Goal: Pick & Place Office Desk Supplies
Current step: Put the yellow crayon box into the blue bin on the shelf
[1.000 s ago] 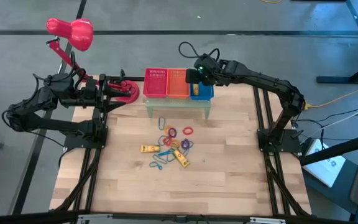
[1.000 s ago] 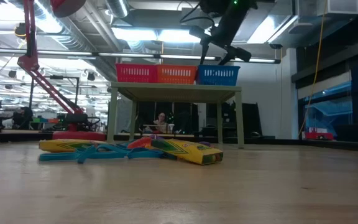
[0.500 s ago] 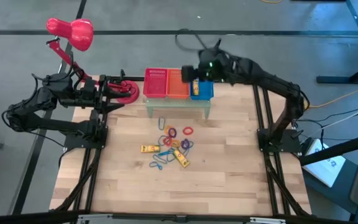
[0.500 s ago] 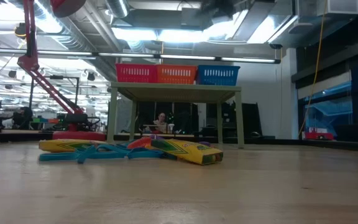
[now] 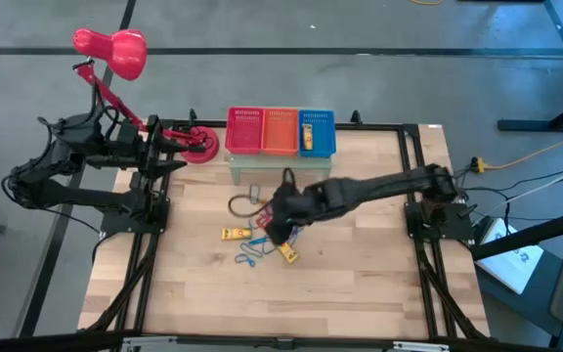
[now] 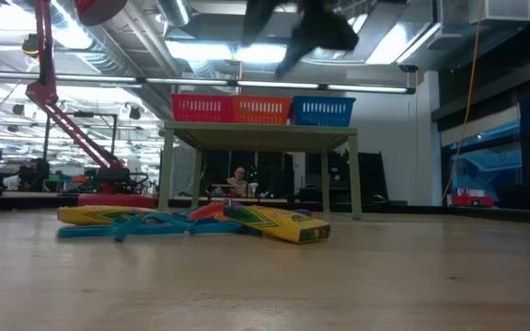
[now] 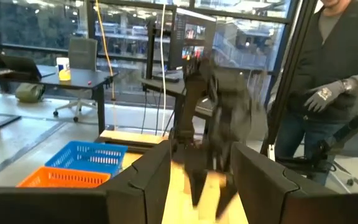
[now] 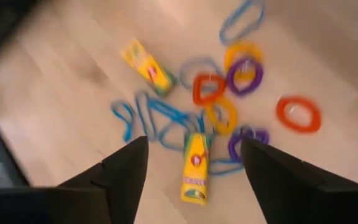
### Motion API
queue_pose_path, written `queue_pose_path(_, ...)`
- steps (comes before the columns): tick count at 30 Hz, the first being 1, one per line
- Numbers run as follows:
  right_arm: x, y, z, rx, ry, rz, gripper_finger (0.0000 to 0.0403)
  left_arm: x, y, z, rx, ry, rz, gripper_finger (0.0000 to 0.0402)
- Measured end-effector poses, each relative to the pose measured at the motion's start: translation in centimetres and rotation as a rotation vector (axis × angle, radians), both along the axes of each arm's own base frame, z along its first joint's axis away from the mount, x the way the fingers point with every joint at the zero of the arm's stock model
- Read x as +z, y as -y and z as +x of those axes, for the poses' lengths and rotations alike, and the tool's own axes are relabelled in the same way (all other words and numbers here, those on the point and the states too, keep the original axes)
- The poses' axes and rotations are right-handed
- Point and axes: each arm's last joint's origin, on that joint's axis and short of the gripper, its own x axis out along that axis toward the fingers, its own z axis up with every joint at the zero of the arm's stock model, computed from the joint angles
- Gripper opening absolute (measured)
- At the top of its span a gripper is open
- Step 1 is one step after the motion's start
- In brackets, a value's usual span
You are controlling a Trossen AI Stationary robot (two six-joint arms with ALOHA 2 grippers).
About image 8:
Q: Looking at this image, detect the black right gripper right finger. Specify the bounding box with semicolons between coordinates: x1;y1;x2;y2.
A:
239;138;358;224

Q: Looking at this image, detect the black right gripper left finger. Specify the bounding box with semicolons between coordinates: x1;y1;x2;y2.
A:
0;135;150;224

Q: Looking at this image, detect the orange red small toy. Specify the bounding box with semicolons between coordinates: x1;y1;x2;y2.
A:
178;56;226;90

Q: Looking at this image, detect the purple spiral coil ring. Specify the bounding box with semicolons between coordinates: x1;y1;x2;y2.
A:
227;126;270;163
226;57;264;96

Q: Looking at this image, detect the blue rubber band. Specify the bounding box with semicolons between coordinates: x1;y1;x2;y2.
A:
110;100;135;144
208;157;245;176
218;0;266;47
146;96;204;134
134;90;160;142
158;119;200;152

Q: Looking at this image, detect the orange spiral coil ring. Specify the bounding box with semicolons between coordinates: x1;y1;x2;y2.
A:
192;73;227;106
275;95;323;134

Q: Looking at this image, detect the yellow crayon box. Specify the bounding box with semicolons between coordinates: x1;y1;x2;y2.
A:
180;133;213;206
121;37;177;97

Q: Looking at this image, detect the yellow spiral coil ring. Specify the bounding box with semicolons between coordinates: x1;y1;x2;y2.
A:
224;42;263;82
204;96;239;135

